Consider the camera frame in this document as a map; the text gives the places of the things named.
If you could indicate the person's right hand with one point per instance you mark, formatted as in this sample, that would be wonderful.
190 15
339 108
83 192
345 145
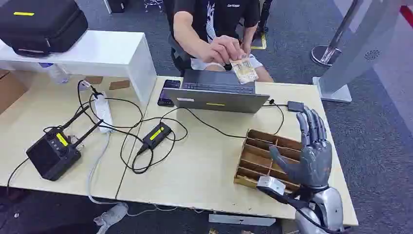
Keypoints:
222 48

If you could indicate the brown cardboard box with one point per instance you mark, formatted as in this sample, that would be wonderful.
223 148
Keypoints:
9 90

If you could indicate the black carrying case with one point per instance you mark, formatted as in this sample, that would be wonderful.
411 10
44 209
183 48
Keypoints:
38 22

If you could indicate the black office chair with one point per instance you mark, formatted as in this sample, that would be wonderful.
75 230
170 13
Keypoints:
179 58

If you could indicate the printed paper card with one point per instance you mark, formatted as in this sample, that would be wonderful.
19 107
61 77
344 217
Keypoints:
245 71

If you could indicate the black smartphone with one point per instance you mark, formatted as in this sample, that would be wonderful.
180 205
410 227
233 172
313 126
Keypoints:
167 93

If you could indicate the brown tape patch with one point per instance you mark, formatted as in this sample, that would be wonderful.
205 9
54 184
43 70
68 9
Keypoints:
94 80
119 85

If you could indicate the black router with antennas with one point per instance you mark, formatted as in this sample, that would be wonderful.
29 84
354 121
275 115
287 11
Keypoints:
53 155

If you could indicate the white plug bundle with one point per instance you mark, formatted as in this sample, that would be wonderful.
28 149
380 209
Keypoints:
111 216

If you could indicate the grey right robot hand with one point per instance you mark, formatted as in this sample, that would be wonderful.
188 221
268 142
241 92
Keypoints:
314 161

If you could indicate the black adapter with yellow label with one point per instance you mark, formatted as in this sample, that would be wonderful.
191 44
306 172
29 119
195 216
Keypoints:
156 135

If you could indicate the small black hub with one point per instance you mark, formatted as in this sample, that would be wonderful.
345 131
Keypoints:
295 106

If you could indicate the grey laptop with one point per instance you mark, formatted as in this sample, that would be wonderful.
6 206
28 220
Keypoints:
216 97

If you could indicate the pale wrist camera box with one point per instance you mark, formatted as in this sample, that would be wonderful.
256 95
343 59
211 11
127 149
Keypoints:
271 185

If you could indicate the white power strip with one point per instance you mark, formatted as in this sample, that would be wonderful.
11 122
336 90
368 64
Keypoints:
103 113

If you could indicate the white kiosk stand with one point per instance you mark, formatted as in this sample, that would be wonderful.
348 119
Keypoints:
358 48

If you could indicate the white desk shelf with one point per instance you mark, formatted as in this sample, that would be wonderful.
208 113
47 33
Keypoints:
106 53

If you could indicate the chrome stanchion post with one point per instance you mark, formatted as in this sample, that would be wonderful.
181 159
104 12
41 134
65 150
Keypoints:
327 53

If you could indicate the wooden card box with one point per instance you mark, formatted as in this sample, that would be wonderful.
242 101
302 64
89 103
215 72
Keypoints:
258 155

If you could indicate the person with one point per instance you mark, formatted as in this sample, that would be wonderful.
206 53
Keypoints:
222 16

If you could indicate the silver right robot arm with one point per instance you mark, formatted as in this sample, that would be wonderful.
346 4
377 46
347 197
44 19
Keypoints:
329 206

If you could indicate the clear plastic water bottle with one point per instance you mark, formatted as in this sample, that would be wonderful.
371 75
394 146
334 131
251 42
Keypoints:
58 74

